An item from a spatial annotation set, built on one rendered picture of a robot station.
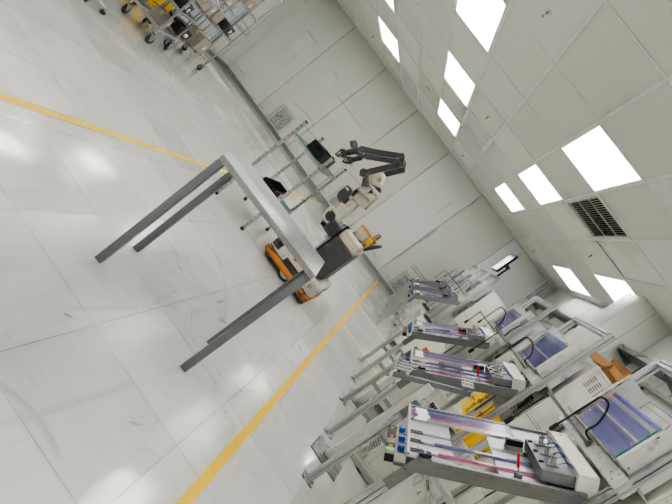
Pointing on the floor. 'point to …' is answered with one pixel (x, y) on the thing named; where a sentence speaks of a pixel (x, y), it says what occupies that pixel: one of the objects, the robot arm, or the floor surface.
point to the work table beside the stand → (271, 210)
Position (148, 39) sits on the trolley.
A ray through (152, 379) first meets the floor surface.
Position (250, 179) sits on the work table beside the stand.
